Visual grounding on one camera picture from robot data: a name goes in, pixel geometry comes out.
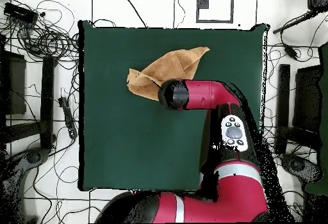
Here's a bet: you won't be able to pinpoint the tan terry towel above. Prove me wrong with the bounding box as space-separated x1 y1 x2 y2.
126 46 211 102

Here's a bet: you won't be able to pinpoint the dark flat panel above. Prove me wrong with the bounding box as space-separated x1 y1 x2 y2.
0 50 27 116
292 64 323 134

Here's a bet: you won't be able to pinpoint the dark green table cloth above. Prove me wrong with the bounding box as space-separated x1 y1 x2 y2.
78 19 268 192

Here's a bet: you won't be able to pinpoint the black power strip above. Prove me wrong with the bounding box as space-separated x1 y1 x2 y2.
58 96 78 140

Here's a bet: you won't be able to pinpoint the black stand bar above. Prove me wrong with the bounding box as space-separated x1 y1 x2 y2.
274 63 291 155
40 55 58 150

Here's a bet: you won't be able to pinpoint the black power adapter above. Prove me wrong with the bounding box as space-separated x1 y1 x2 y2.
283 43 299 61

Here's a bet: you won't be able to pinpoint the black rod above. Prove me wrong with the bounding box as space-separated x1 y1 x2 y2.
272 10 320 35

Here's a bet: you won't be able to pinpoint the dark green hanging cloth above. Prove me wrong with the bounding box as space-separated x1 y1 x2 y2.
304 42 328 196

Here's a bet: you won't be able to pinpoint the black hub box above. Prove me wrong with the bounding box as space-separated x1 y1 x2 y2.
3 1 39 24

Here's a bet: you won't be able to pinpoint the black device box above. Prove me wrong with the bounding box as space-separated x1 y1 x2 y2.
306 0 328 12

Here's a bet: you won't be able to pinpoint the long black cable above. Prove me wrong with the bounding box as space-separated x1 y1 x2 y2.
119 0 149 29

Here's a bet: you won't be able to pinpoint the tangled black cables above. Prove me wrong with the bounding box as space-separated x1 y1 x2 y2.
0 0 80 63

